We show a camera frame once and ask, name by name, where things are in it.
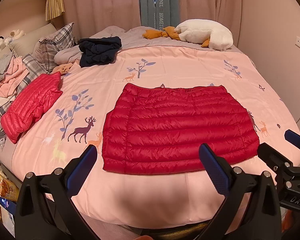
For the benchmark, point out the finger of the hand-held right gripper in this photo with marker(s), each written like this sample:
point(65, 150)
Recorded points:
point(295, 137)
point(270, 153)

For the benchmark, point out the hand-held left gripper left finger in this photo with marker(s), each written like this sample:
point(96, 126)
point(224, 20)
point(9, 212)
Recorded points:
point(82, 170)

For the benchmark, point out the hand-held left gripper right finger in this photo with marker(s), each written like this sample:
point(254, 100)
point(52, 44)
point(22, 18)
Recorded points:
point(212, 170)

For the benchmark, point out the red down jacket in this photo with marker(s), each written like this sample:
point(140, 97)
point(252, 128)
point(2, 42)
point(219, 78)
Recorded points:
point(177, 125)

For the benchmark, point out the pile of pink clothes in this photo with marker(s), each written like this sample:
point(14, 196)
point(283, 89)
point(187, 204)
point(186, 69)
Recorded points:
point(12, 80)

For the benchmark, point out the orange fuzzy object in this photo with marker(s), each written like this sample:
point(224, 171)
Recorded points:
point(285, 221)

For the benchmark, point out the yellow snack packet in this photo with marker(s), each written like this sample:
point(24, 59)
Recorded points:
point(5, 186)

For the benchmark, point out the blue box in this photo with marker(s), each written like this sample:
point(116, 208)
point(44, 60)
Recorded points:
point(6, 202)

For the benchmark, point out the folded pink-red down jacket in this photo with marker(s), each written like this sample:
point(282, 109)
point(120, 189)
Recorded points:
point(32, 102)

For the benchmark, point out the plaid cloth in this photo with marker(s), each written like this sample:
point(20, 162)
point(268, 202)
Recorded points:
point(0, 122)

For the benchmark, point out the small orange plush toy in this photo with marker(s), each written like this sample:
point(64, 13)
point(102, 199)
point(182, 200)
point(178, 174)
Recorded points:
point(62, 68)

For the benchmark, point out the pink deer print duvet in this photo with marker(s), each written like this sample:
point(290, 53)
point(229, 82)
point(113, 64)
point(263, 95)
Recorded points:
point(190, 62)

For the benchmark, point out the small plaid pillow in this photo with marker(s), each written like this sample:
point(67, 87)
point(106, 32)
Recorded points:
point(33, 67)

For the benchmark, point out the light grey garment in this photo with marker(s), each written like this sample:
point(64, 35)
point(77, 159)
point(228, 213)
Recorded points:
point(65, 55)

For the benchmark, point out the navy blue garment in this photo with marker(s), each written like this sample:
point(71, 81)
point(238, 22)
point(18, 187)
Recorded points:
point(100, 50)

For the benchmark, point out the large plaid pillow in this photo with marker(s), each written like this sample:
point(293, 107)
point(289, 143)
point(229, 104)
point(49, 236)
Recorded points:
point(55, 42)

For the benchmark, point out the grey folded garment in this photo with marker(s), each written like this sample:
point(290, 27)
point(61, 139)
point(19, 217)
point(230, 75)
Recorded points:
point(0, 67)

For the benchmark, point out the white goose plush toy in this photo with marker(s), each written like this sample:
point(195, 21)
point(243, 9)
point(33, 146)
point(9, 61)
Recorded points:
point(202, 32)

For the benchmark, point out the grey bed sheet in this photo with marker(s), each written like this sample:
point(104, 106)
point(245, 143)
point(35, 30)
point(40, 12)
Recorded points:
point(130, 37)

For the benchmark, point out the beige plush toy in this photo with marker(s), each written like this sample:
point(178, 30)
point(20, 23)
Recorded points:
point(15, 34)

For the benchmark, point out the pink curtain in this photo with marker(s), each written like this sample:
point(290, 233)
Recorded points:
point(207, 2)
point(102, 5)

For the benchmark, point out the teal curtain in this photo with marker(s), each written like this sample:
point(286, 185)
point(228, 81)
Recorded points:
point(146, 5)

